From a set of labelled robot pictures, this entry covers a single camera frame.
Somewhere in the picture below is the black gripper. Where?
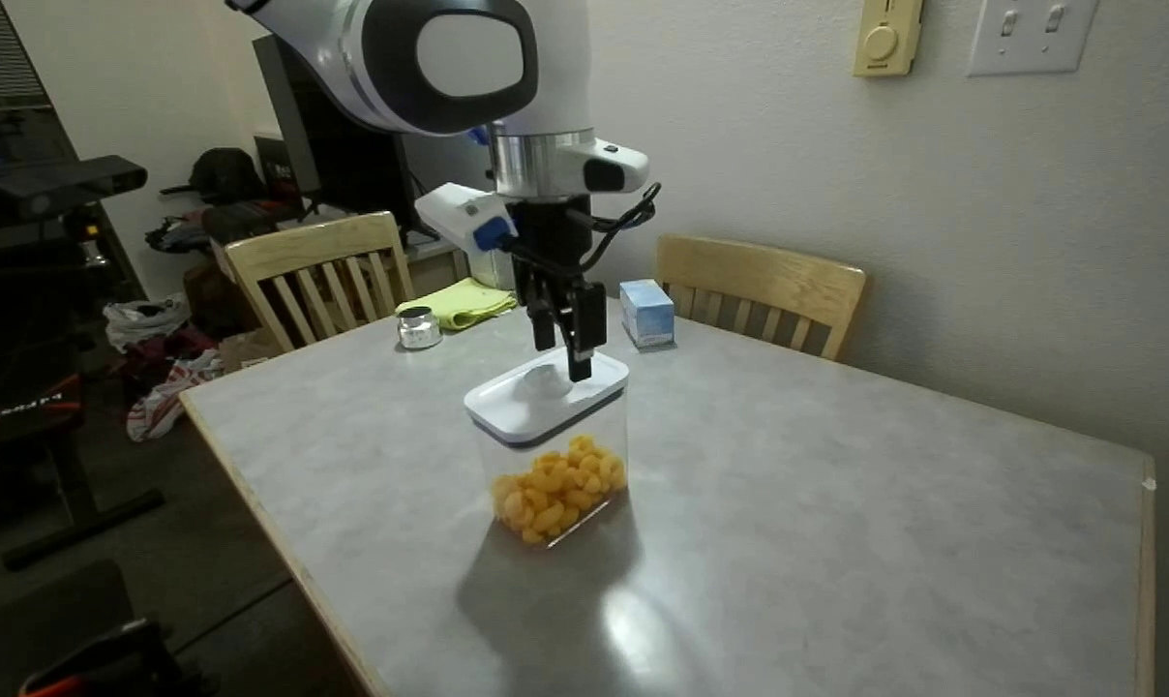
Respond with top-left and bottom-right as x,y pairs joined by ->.
504,199 -> 611,387

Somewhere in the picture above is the white rectangular container lid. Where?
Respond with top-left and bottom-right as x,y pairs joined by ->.
460,343 -> 635,453

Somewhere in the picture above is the clear plastic food container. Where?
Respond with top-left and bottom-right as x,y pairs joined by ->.
463,383 -> 635,554

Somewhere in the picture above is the small light blue box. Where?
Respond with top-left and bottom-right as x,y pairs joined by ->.
615,276 -> 680,351

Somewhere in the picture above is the lime green cloth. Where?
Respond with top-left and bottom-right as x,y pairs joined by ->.
393,276 -> 522,338

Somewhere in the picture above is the wooden slat-back chair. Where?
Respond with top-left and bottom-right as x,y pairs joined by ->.
654,227 -> 869,365
215,204 -> 417,356

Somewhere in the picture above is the black monitor screen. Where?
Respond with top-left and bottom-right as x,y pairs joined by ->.
250,33 -> 422,235

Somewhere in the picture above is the red and white clothes pile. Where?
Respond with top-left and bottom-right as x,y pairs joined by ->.
99,293 -> 278,444

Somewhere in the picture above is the black metal stand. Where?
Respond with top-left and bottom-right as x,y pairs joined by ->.
0,381 -> 171,572

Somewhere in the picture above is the red and black bag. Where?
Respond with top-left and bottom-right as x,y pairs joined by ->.
15,616 -> 201,697

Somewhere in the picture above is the black cable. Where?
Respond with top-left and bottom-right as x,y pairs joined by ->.
579,179 -> 666,276

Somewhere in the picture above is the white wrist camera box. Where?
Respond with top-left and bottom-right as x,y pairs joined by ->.
410,179 -> 522,257

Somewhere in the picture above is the beige wall thermostat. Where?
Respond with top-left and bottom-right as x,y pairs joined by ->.
850,0 -> 929,80

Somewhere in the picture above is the black depth camera bar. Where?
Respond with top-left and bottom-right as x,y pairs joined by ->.
0,151 -> 151,219

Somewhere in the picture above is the white light switch plate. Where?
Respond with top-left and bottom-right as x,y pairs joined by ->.
967,0 -> 1104,79

